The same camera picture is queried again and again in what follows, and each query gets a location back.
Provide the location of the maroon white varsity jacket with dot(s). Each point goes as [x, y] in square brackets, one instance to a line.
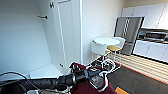
[80, 88]

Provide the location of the white round table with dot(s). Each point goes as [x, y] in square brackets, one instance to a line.
[106, 41]

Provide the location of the steel refrigerator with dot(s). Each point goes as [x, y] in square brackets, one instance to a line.
[128, 35]

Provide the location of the white kitchen counter cabinets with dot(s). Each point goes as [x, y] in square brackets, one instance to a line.
[150, 50]

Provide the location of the white wardrobe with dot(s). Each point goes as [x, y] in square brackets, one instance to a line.
[26, 40]

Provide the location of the black microwave oven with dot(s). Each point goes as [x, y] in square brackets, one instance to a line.
[151, 35]

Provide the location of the black wardrobe hook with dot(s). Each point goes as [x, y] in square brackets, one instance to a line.
[42, 16]

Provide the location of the black door hinge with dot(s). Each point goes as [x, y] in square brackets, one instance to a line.
[51, 5]

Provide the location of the white wall kitchen cabinets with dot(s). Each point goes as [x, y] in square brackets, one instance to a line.
[146, 15]

